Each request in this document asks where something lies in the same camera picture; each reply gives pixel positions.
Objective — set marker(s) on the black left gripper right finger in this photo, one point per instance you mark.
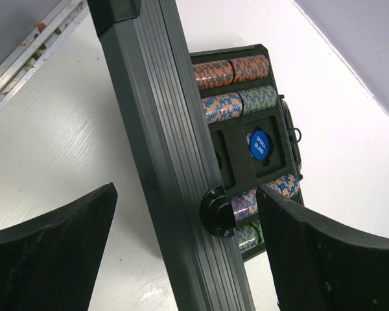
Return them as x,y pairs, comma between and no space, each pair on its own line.
318,263

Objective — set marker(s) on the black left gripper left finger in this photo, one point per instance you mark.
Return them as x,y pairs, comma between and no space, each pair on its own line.
51,262

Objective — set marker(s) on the blue small blind button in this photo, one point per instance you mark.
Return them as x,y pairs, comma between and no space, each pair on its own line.
260,145

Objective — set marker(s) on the black poker chip case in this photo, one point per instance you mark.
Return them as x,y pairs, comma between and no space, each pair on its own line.
189,169

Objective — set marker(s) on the blue green poker chip stack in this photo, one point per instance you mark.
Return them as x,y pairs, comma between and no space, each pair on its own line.
258,99

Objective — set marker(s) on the green blue chip row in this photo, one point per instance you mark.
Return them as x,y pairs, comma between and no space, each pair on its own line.
249,236

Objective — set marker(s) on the purple chip row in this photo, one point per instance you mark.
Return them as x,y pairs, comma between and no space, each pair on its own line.
245,206

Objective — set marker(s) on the orange blue chip stack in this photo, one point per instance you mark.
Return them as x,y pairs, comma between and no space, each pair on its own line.
222,107

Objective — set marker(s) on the orange black chip row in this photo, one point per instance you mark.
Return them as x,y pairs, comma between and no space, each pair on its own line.
226,72

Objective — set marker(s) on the aluminium frame rail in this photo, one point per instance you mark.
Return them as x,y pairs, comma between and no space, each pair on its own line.
39,45

